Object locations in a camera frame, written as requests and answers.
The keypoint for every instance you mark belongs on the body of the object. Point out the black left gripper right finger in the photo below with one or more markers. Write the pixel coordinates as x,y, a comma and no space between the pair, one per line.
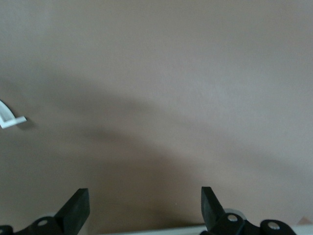
211,213

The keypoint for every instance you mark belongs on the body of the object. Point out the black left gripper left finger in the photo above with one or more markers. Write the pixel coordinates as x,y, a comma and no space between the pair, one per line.
73,210

